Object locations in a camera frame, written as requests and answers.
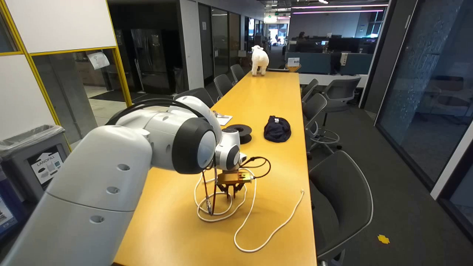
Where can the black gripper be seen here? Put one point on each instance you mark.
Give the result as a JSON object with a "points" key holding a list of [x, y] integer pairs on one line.
{"points": [[231, 185]]}

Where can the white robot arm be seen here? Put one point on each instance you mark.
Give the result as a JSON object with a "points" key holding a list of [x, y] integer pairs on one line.
{"points": [[94, 197]]}

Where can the black cap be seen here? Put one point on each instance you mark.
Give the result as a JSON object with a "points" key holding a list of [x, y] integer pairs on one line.
{"points": [[277, 130]]}

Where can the dark grey office chair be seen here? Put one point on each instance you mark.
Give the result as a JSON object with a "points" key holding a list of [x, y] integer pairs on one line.
{"points": [[222, 85], [316, 111], [342, 91], [202, 95], [311, 89], [237, 73], [341, 197]]}

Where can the white stuffed animal toy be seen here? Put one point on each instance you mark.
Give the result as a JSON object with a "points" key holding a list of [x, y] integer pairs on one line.
{"points": [[259, 61]]}

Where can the white labelled box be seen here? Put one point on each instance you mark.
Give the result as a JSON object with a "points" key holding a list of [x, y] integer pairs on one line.
{"points": [[293, 62]]}

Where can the dark office desk row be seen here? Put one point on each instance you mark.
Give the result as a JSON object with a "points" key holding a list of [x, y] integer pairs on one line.
{"points": [[316, 61]]}

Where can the small yellow floor item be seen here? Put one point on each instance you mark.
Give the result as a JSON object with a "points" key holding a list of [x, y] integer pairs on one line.
{"points": [[384, 240]]}

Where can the white paper sign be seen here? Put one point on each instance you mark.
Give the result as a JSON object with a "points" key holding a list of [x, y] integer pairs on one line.
{"points": [[98, 59]]}

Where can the grey recycling bin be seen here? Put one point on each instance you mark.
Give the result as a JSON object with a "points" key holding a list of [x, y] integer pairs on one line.
{"points": [[30, 148]]}

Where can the blue waste bin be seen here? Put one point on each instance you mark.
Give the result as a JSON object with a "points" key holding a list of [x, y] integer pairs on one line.
{"points": [[7, 212]]}

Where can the yellow window frame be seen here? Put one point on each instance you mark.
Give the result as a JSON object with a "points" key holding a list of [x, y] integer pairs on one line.
{"points": [[75, 51]]}

